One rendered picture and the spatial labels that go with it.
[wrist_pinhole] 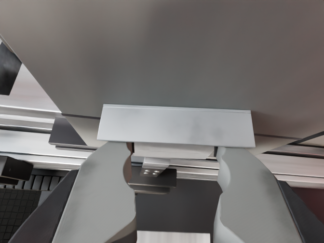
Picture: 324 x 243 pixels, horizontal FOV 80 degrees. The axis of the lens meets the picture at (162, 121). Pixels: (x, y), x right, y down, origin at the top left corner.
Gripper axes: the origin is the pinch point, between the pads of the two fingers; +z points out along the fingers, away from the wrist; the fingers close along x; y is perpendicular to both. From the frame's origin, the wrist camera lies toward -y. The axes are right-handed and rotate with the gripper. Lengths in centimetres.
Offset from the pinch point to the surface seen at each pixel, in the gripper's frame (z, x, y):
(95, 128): 2.2, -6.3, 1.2
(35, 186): 26, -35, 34
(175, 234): 1.6, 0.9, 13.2
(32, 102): 7.3, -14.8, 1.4
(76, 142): 6.1, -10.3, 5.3
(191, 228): 31, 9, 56
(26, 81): 9.1, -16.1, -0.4
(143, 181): 17.9, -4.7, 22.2
